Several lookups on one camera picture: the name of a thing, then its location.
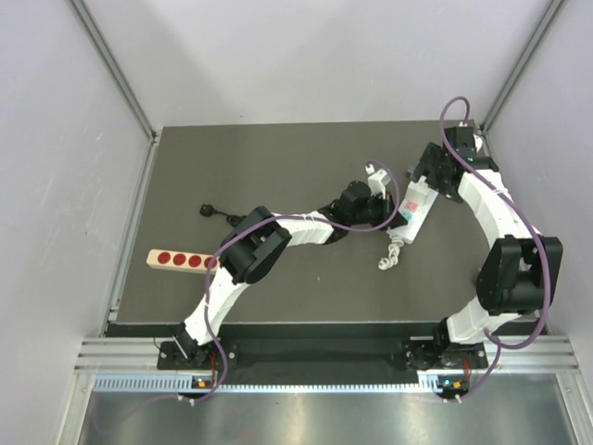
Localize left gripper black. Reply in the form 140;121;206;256
348;190;407;231

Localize white power strip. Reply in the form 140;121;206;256
378;190;438;271

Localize white cube plug adapter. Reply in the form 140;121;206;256
405;177;435;206

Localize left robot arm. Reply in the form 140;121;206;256
146;181;405;369

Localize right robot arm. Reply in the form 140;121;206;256
390;124;563;370

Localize grey plug beside strip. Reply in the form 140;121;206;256
406;166;416;181

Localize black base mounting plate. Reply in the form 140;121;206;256
157;337;487;372

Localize wooden power strip red sockets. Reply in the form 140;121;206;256
145;249;218;273

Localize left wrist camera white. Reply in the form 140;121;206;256
365;163;392;198

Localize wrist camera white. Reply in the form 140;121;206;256
458;121;484;154
365;163;392;198

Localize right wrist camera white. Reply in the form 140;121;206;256
458;121;484;154

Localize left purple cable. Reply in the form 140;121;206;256
92;159;402;418

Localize purple cable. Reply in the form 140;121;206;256
438;95;555;404
92;159;402;418

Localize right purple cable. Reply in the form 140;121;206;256
438;95;555;404

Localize black power cable with plug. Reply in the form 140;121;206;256
199;203;246;228

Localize right aluminium frame post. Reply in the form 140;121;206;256
480;1;568;161

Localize aluminium frame post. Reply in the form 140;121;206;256
67;0;160;336
480;1;568;161

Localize white slotted cable duct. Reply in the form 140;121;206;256
93;373;461;394

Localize left aluminium frame post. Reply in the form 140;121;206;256
67;0;160;336

